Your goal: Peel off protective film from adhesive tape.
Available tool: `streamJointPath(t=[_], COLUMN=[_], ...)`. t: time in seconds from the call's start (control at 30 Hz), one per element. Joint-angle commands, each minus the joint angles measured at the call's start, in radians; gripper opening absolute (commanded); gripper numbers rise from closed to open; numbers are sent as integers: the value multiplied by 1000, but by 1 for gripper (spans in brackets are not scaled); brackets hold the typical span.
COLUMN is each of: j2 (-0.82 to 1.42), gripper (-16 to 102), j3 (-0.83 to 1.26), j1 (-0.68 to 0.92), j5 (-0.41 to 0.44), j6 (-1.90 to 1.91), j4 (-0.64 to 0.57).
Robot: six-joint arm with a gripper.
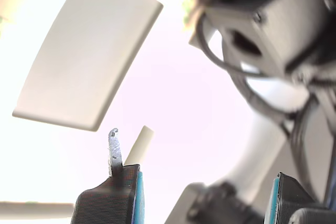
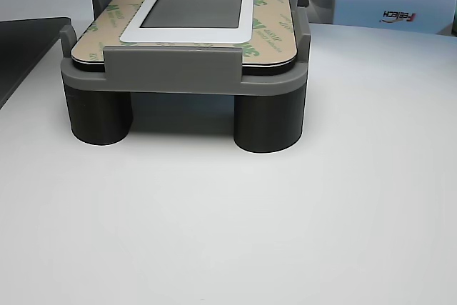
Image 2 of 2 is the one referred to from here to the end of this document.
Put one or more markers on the device with adhesive backing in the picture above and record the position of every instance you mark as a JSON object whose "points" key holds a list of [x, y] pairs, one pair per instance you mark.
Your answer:
{"points": [[271, 23]]}

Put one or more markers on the grey fixture stand with legs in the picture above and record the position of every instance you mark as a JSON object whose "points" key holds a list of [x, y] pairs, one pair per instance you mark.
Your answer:
{"points": [[171, 65]]}

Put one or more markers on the white panel with grey screen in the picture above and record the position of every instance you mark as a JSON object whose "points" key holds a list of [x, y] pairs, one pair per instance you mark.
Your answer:
{"points": [[193, 35]]}

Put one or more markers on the white cardboard box red logo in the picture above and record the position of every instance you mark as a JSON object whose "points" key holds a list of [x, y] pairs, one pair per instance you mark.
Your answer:
{"points": [[357, 8]]}

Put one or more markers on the dark grey flat tray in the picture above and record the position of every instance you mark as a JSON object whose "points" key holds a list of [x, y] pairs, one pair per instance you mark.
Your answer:
{"points": [[25, 51]]}

